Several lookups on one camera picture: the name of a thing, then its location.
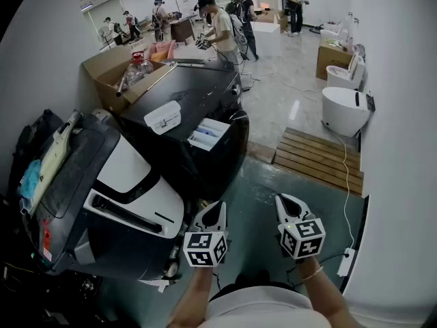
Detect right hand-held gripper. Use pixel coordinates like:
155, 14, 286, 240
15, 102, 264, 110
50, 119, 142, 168
274, 193, 327, 261

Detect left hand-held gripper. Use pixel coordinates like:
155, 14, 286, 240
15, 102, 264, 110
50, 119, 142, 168
182, 201, 229, 269

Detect white detergent drawer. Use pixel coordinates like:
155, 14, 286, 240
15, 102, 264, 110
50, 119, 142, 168
186, 117, 232, 156

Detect person's right forearm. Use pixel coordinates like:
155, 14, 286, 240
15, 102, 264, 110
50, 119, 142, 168
298, 256, 363, 328

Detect person's left forearm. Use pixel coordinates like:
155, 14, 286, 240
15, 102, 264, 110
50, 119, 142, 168
166, 266, 219, 328

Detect wooden slat platform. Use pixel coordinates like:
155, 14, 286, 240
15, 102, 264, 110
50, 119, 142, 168
272, 126, 365, 196

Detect brown flat board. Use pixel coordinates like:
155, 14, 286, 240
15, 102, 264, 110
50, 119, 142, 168
245, 141, 277, 165

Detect person's black trousers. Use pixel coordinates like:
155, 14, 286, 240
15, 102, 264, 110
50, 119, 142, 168
208, 270, 294, 302

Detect white power strip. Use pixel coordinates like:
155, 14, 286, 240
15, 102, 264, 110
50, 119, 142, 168
337, 247, 356, 278

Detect white plastic scrap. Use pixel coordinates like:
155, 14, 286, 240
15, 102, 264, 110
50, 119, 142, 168
138, 277, 182, 293

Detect large white and grey appliance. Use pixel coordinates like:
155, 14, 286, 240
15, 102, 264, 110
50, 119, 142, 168
20, 109, 187, 282

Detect person's white shirt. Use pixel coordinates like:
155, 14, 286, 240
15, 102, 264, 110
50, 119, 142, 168
197, 285, 332, 328

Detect white rounded toilet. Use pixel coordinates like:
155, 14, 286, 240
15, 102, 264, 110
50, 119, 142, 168
320, 86, 376, 138

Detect white plastic lidded container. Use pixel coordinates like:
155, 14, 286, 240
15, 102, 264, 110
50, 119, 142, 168
143, 100, 182, 135

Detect black washing machine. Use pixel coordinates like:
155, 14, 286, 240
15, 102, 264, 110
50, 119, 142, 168
119, 64, 250, 201

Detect white toilet with raised lid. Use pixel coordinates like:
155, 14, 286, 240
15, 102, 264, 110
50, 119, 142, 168
326, 51, 366, 90

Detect black low appliance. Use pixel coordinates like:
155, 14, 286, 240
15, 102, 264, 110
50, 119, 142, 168
160, 58, 240, 74

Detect metal tube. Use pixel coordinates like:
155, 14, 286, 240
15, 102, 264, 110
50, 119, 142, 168
115, 77, 129, 98

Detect clear bottle with red cap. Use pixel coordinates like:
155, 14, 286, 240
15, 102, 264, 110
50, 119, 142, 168
121, 51, 155, 90

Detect cream plastic panel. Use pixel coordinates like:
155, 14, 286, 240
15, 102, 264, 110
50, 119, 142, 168
20, 111, 85, 215

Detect pink cloth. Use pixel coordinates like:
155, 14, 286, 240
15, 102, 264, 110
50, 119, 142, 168
146, 39, 177, 61

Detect blue cloth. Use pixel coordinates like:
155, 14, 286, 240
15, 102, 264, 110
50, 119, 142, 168
19, 159, 42, 197

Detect open brown cardboard box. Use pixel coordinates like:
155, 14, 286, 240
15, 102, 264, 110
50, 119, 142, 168
81, 44, 177, 115

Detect dark wooden desk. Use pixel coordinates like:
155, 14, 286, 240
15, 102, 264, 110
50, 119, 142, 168
169, 14, 198, 44

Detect black bag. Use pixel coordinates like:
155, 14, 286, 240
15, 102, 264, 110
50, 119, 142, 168
8, 109, 64, 197

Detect pale thin floor cable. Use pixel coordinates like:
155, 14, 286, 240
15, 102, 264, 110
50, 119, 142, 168
341, 138, 356, 251

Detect thin gold bracelet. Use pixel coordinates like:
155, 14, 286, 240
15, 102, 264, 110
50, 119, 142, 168
302, 266, 324, 282

